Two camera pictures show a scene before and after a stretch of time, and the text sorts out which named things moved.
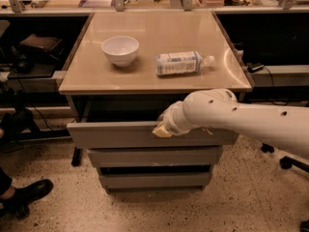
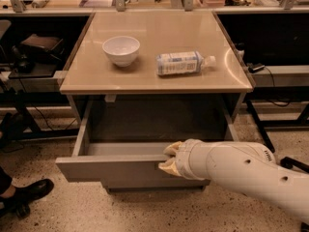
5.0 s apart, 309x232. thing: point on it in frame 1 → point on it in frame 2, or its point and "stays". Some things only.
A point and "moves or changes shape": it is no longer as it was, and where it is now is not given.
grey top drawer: (134, 134) moves or changes shape
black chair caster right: (286, 162) stays
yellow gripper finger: (161, 116) → (172, 149)
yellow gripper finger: (161, 131) → (170, 166)
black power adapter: (252, 68) stays
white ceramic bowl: (121, 49) stays
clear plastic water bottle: (182, 63) stays
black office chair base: (19, 208) stays
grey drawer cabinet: (124, 69) stays
